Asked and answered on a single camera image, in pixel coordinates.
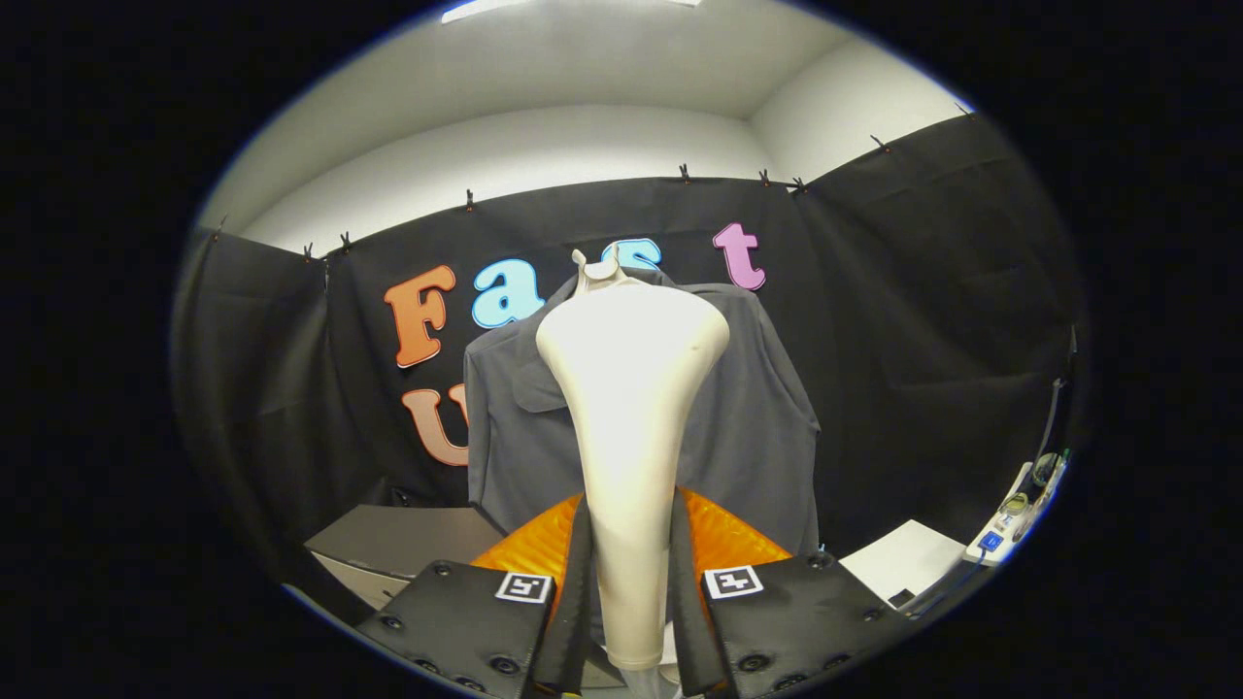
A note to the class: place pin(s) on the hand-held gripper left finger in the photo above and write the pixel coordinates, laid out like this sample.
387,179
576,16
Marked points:
568,602

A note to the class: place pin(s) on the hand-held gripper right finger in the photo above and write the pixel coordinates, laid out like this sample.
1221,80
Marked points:
685,602

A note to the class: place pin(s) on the grey button shirt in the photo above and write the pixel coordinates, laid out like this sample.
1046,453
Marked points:
767,408

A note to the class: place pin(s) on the white garment steamer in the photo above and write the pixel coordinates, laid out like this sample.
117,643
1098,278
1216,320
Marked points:
631,388

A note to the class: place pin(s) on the grey cabinet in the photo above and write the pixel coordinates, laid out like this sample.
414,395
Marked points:
408,539

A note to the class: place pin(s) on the white table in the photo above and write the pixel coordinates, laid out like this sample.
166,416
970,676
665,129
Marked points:
903,563

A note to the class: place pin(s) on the cream mannequin torso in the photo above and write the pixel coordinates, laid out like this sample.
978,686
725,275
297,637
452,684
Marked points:
600,272

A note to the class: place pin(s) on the white power strip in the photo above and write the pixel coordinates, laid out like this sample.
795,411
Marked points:
1015,515

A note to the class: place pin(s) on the ceiling light panel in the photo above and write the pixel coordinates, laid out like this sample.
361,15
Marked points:
563,6

